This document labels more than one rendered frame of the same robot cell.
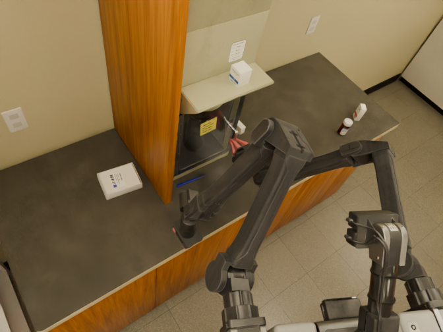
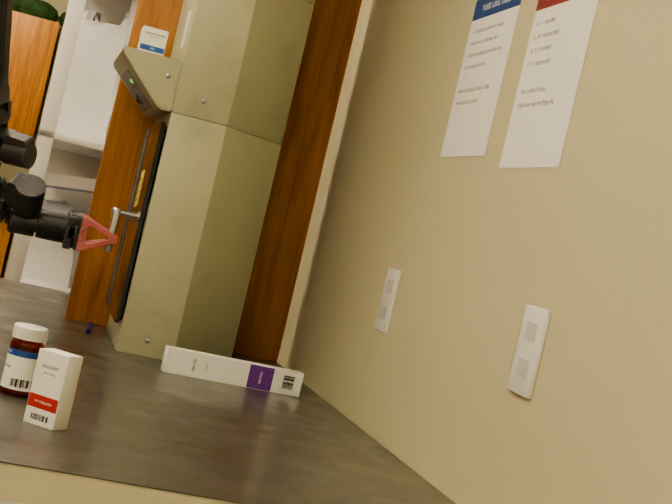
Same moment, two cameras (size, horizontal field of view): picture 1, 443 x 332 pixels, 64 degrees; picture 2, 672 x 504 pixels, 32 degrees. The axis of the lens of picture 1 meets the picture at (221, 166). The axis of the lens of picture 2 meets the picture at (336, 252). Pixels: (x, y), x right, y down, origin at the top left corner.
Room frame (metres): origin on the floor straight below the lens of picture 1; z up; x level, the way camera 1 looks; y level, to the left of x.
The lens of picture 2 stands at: (2.62, -1.72, 1.24)
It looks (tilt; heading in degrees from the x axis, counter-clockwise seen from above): 0 degrees down; 123
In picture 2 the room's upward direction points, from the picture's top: 13 degrees clockwise
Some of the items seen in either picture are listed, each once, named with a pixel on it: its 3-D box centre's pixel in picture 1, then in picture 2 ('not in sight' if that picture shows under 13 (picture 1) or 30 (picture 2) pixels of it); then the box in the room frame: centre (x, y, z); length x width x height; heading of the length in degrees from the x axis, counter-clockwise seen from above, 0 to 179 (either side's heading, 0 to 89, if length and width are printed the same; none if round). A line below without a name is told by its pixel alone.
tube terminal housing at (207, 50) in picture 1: (194, 90); (212, 170); (1.04, 0.19, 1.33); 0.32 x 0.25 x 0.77; 138
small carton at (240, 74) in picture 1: (240, 74); (151, 44); (0.95, 0.02, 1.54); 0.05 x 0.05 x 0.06; 49
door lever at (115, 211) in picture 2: (231, 134); (120, 230); (1.01, -0.01, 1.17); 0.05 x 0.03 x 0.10; 47
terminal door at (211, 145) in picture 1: (207, 135); (134, 219); (0.95, 0.09, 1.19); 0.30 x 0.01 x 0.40; 137
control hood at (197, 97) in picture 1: (225, 95); (141, 85); (0.92, 0.05, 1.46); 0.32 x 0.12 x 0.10; 138
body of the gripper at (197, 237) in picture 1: (188, 228); not in sight; (0.52, 0.05, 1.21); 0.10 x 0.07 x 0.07; 48
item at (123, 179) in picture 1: (119, 180); not in sight; (0.76, 0.41, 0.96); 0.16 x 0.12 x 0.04; 131
